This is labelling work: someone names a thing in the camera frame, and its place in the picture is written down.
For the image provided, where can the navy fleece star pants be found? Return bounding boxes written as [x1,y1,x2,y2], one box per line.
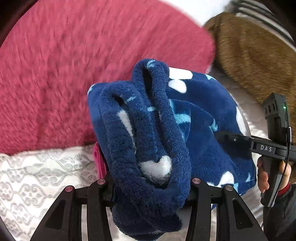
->
[87,59,256,240]

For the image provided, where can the person right hand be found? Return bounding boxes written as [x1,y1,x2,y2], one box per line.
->
[256,157,293,194]

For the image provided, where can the grey patterned seat cover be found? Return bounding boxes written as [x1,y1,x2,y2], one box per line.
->
[1,145,99,240]

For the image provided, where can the pink folded garment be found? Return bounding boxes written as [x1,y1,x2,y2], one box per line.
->
[93,142,107,179]

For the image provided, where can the black jacket sleeve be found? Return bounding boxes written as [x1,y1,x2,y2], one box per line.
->
[263,184,296,241]

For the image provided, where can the leopard print cushion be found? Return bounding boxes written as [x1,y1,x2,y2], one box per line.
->
[203,11,296,183]

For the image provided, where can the red patterned sofa backrest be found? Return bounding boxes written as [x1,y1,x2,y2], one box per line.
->
[1,1,215,155]

